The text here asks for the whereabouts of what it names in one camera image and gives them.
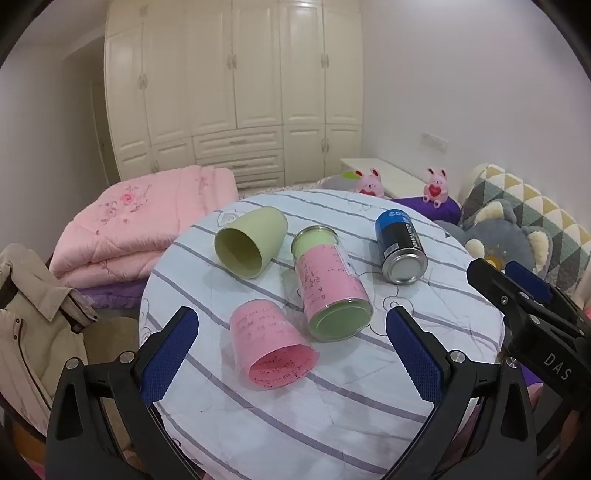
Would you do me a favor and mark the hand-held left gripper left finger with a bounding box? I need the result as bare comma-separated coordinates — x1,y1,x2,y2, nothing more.
45,306,204,480

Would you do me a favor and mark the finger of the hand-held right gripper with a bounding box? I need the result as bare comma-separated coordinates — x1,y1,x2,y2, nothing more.
505,261,591,334
466,258,578,343

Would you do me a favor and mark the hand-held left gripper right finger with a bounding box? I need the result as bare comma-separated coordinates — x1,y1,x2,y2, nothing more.
385,305,539,480

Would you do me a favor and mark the pink paper-wrapped cup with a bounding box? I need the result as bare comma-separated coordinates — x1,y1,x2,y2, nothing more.
230,299,320,391

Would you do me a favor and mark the light green cup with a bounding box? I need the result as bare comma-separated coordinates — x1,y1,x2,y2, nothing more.
213,206,288,279

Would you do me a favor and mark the grey plush toy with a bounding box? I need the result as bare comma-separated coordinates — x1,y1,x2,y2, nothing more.
436,199,553,278

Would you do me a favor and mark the triangle-patterned pillow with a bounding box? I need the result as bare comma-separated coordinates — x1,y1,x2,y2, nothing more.
459,164,591,305

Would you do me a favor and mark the purple bed sheet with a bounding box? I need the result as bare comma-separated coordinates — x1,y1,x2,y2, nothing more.
78,281,149,311

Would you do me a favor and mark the purple cushion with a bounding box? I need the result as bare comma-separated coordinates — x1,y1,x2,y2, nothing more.
392,196,461,226

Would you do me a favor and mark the blue and black can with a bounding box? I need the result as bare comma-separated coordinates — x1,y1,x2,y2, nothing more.
374,209,428,284

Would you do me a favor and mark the pink bunny plush toy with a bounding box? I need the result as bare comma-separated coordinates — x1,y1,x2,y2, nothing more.
423,167,450,207
355,168,385,197

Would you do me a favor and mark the round striped cloth table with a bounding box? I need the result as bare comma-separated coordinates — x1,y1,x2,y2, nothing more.
137,189,505,480

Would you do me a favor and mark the beige jacket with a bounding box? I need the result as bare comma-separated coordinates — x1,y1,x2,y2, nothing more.
0,243,100,421

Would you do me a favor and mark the folded pink quilt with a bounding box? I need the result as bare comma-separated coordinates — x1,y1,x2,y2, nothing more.
48,166,239,289

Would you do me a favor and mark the white bedside cabinet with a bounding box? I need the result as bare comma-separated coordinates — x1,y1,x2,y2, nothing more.
340,158,432,199

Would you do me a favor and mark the cream wardrobe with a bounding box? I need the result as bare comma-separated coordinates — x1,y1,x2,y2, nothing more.
104,0,364,190

